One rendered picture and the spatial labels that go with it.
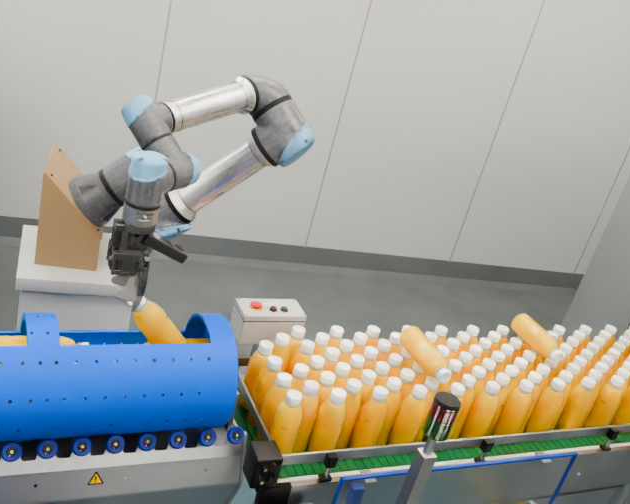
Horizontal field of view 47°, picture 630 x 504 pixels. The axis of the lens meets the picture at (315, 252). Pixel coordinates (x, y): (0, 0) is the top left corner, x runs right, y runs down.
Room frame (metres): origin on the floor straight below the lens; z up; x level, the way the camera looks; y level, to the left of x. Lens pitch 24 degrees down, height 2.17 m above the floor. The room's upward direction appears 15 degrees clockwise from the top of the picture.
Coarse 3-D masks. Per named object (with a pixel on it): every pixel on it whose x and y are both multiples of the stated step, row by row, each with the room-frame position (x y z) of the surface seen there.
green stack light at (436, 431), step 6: (426, 420) 1.43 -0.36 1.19; (432, 420) 1.41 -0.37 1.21; (426, 426) 1.42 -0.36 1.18; (432, 426) 1.41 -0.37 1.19; (438, 426) 1.40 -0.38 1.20; (444, 426) 1.40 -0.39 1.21; (450, 426) 1.41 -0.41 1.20; (426, 432) 1.41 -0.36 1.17; (432, 432) 1.40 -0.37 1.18; (438, 432) 1.40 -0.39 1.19; (444, 432) 1.40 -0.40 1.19; (432, 438) 1.40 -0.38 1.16; (438, 438) 1.40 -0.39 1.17; (444, 438) 1.41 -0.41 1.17
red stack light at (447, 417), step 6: (432, 402) 1.43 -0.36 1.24; (432, 408) 1.42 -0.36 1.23; (438, 408) 1.41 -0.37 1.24; (432, 414) 1.41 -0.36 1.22; (438, 414) 1.41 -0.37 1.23; (444, 414) 1.40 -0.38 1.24; (450, 414) 1.40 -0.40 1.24; (456, 414) 1.41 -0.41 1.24; (438, 420) 1.40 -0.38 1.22; (444, 420) 1.40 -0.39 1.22; (450, 420) 1.40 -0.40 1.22
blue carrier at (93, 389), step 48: (48, 336) 1.30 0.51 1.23; (96, 336) 1.52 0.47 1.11; (144, 336) 1.58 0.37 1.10; (192, 336) 1.64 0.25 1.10; (0, 384) 1.18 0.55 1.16; (48, 384) 1.23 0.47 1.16; (96, 384) 1.27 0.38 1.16; (144, 384) 1.32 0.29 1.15; (192, 384) 1.38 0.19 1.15; (0, 432) 1.18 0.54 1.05; (48, 432) 1.23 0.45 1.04; (96, 432) 1.29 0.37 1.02
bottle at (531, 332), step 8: (520, 320) 2.16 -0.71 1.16; (528, 320) 2.15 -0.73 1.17; (512, 328) 2.17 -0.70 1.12; (520, 328) 2.14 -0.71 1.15; (528, 328) 2.12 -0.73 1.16; (536, 328) 2.11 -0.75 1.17; (520, 336) 2.13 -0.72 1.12; (528, 336) 2.10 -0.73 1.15; (536, 336) 2.08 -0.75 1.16; (544, 336) 2.07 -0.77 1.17; (528, 344) 2.10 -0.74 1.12; (536, 344) 2.06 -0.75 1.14; (544, 344) 2.05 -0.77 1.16; (552, 344) 2.04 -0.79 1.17; (536, 352) 2.07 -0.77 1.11; (544, 352) 2.04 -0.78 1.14
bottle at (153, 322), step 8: (144, 304) 1.43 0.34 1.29; (152, 304) 1.44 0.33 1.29; (136, 312) 1.42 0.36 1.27; (144, 312) 1.42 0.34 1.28; (152, 312) 1.42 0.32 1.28; (160, 312) 1.44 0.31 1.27; (136, 320) 1.42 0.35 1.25; (144, 320) 1.41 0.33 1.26; (152, 320) 1.42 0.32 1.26; (160, 320) 1.43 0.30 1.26; (168, 320) 1.45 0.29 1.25; (144, 328) 1.41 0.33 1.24; (152, 328) 1.42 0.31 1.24; (160, 328) 1.43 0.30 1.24; (168, 328) 1.44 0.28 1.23; (176, 328) 1.47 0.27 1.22; (152, 336) 1.42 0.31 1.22; (160, 336) 1.43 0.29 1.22; (168, 336) 1.44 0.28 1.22; (176, 336) 1.46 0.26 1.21
